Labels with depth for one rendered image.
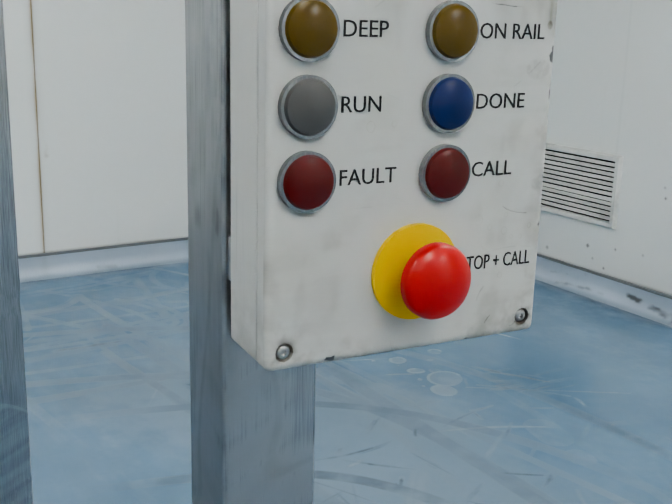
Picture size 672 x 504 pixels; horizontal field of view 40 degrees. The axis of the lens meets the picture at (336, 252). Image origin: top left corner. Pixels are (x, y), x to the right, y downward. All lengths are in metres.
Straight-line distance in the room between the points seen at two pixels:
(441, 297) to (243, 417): 0.14
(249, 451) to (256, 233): 0.15
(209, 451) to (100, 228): 3.66
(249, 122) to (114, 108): 3.70
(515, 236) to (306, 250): 0.13
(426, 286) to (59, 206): 3.72
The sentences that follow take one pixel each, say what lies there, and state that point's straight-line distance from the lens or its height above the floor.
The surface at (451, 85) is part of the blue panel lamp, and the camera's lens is 0.48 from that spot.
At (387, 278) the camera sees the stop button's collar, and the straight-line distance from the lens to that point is 0.48.
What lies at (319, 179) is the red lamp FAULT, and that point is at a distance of 0.45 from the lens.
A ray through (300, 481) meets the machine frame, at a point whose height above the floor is 0.85.
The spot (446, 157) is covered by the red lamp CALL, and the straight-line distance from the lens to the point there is 0.48.
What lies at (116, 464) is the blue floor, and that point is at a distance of 2.49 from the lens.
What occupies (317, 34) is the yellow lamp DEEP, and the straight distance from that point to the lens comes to 0.44.
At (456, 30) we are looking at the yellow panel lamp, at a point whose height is 1.12.
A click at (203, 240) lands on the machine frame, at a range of 0.54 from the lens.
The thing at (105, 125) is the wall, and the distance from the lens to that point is 4.15.
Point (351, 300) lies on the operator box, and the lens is 0.48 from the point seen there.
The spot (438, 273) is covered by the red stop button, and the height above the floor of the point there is 1.00.
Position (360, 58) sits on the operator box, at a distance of 0.46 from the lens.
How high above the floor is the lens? 1.13
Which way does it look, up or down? 14 degrees down
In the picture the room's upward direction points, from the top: 2 degrees clockwise
